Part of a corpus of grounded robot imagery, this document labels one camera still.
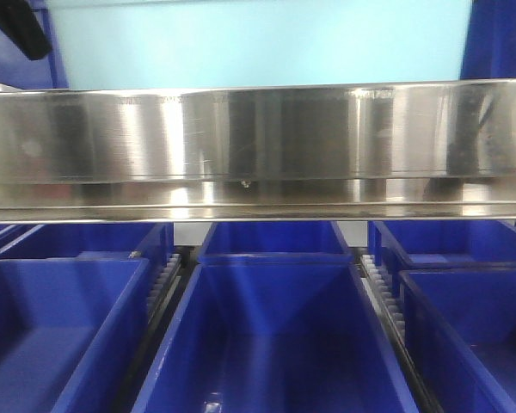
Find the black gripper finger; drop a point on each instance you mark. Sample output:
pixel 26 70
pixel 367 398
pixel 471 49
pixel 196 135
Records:
pixel 20 25

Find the light blue bin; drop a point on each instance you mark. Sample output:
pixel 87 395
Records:
pixel 217 44

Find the dark blue bin rear left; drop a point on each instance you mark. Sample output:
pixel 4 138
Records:
pixel 153 241

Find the dark blue bin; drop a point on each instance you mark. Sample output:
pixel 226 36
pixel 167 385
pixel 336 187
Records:
pixel 68 331
pixel 460 330
pixel 274 241
pixel 153 241
pixel 417 244
pixel 285 337

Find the dark blue bin rear centre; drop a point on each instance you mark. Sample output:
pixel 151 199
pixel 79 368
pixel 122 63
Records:
pixel 274 241

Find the dark blue bin front left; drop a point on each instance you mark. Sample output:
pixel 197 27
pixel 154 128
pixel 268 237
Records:
pixel 68 331

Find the dark blue bin front centre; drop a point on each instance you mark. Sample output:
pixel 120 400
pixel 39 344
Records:
pixel 285 337

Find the white roller track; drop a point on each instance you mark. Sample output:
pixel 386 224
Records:
pixel 380 280

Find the dark blue bin rear right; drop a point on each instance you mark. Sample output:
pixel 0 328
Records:
pixel 417 244

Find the dark blue bin front right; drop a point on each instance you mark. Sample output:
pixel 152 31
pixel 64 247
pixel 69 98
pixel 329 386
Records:
pixel 460 330

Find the steel shelf front rail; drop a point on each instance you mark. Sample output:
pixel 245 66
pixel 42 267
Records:
pixel 444 150

